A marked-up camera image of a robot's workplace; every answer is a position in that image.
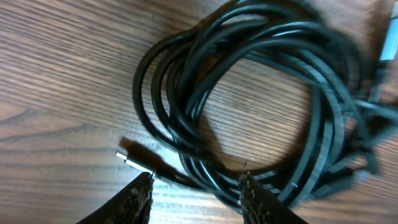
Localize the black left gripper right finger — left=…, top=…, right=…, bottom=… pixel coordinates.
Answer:
left=239, top=172, right=307, bottom=224

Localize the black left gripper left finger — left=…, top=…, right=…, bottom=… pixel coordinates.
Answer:
left=77, top=172, right=154, bottom=224

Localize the black USB cable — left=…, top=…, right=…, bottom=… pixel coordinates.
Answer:
left=115, top=0, right=398, bottom=215

